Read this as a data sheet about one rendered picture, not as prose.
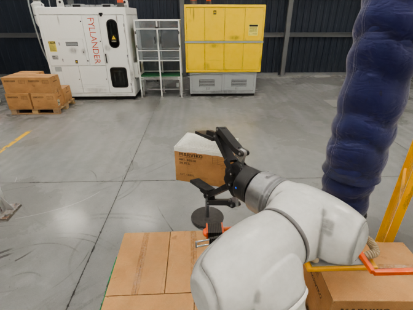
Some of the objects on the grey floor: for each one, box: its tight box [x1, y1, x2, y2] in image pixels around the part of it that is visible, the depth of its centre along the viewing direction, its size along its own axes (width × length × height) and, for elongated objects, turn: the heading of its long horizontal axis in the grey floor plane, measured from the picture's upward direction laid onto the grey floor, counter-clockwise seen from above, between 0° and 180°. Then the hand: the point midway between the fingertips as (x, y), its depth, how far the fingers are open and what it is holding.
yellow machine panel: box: [184, 4, 266, 96], centre depth 822 cm, size 222×91×248 cm, turn 92°
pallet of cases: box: [1, 71, 76, 114], centre depth 710 cm, size 121×103×90 cm
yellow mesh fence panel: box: [375, 140, 413, 242], centre depth 216 cm, size 87×10×210 cm, turn 145°
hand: (199, 157), depth 71 cm, fingers open, 13 cm apart
